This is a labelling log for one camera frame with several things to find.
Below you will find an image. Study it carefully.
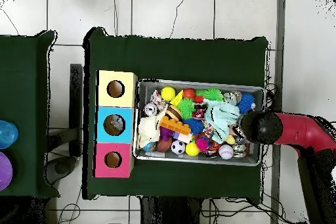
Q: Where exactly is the crushed clear plastic bottle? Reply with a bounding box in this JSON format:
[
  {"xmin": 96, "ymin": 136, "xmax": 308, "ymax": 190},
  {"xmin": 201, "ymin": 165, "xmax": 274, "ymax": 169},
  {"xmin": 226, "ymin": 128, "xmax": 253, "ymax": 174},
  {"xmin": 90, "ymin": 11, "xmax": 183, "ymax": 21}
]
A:
[
  {"xmin": 112, "ymin": 115, "xmax": 125, "ymax": 130},
  {"xmin": 233, "ymin": 126, "xmax": 249, "ymax": 145}
]

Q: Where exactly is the toy hamburger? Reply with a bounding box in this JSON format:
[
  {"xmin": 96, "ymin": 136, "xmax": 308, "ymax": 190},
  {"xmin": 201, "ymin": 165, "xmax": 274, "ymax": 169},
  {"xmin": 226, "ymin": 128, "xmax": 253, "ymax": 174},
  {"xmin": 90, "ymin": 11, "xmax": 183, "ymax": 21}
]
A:
[{"xmin": 165, "ymin": 104, "xmax": 182, "ymax": 122}]

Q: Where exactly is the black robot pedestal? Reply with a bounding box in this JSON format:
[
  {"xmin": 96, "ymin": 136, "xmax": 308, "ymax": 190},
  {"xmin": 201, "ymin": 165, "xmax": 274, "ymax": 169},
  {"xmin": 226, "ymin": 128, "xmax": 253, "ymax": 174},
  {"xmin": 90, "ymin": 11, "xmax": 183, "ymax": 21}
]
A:
[{"xmin": 138, "ymin": 196, "xmax": 211, "ymax": 224}]

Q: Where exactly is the mint green cloth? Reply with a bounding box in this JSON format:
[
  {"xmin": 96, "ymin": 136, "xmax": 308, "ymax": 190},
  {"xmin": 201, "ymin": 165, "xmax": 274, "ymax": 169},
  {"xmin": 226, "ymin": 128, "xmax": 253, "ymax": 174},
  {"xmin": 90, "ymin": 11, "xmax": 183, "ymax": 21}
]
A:
[{"xmin": 203, "ymin": 98, "xmax": 241, "ymax": 145}]

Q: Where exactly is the small soccer ball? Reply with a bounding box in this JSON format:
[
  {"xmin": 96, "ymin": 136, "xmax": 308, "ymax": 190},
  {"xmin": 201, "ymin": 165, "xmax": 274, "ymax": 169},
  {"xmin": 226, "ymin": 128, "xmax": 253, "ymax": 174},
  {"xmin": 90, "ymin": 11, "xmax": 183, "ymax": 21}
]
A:
[{"xmin": 171, "ymin": 139, "xmax": 186, "ymax": 155}]

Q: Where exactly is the white baseball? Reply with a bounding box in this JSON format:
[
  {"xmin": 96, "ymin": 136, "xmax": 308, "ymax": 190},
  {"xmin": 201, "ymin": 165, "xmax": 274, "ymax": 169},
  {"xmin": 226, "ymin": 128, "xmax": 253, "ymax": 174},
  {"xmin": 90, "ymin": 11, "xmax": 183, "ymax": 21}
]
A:
[{"xmin": 218, "ymin": 143, "xmax": 234, "ymax": 160}]

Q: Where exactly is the dark green tablecloth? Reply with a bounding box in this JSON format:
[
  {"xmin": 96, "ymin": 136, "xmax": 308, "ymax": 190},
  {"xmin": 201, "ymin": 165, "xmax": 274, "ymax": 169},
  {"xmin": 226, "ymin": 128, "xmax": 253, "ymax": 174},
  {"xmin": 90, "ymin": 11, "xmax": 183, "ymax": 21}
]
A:
[
  {"xmin": 0, "ymin": 30, "xmax": 60, "ymax": 199},
  {"xmin": 82, "ymin": 26, "xmax": 268, "ymax": 204}
]

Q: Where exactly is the cream cloth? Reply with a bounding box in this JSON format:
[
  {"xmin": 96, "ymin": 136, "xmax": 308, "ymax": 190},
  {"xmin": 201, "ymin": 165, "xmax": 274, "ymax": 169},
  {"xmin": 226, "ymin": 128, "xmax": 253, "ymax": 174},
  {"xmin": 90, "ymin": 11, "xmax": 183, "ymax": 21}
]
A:
[{"xmin": 138, "ymin": 105, "xmax": 167, "ymax": 149}]

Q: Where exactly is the shallow mesh bin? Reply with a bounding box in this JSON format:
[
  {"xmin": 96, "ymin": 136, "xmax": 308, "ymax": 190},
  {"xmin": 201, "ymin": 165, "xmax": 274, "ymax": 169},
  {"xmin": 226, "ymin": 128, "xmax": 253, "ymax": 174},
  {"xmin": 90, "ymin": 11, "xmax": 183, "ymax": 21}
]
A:
[{"xmin": 132, "ymin": 78, "xmax": 266, "ymax": 167}]

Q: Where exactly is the blue plastic lid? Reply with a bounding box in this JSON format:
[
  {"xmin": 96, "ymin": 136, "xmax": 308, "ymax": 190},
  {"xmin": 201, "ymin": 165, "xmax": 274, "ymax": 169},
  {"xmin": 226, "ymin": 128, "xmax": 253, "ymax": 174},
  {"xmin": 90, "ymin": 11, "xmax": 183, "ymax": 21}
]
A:
[{"xmin": 0, "ymin": 120, "xmax": 19, "ymax": 149}]

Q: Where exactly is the orange toy building block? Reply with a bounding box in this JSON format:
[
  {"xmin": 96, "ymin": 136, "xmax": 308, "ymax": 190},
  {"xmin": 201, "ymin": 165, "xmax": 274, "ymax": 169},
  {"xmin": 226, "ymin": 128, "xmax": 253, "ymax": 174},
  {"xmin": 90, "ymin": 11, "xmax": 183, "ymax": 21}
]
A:
[{"xmin": 159, "ymin": 114, "xmax": 192, "ymax": 135}]

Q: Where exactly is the yellow ball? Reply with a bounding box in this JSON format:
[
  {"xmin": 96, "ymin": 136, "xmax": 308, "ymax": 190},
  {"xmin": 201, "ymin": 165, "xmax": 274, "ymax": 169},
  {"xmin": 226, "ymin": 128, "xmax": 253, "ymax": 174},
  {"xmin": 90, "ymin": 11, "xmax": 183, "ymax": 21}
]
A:
[{"xmin": 160, "ymin": 86, "xmax": 176, "ymax": 102}]

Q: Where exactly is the purple plastic lid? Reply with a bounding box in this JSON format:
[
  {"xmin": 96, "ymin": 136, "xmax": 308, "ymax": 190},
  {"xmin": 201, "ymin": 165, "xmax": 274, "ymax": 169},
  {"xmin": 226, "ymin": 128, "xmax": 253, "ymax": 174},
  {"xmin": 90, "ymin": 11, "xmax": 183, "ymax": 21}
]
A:
[{"xmin": 0, "ymin": 151, "xmax": 13, "ymax": 192}]

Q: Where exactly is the large blue spiky ball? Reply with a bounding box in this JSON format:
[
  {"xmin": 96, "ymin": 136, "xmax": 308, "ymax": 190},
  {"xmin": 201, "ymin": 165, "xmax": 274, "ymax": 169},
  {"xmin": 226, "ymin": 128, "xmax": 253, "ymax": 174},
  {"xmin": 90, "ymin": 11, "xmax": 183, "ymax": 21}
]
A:
[{"xmin": 236, "ymin": 92, "xmax": 257, "ymax": 114}]

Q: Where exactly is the thin black cable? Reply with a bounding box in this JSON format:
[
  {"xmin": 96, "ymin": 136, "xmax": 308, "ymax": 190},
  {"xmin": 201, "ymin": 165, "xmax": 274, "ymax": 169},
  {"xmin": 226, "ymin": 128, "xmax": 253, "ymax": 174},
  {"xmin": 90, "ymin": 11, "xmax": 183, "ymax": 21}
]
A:
[{"xmin": 56, "ymin": 187, "xmax": 81, "ymax": 224}]

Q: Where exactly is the green spiky ball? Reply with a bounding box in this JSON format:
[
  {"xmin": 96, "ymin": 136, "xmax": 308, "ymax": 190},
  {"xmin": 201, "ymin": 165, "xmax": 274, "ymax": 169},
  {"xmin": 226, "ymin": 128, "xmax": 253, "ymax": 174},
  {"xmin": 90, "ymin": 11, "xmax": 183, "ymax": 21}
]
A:
[{"xmin": 177, "ymin": 98, "xmax": 196, "ymax": 120}]

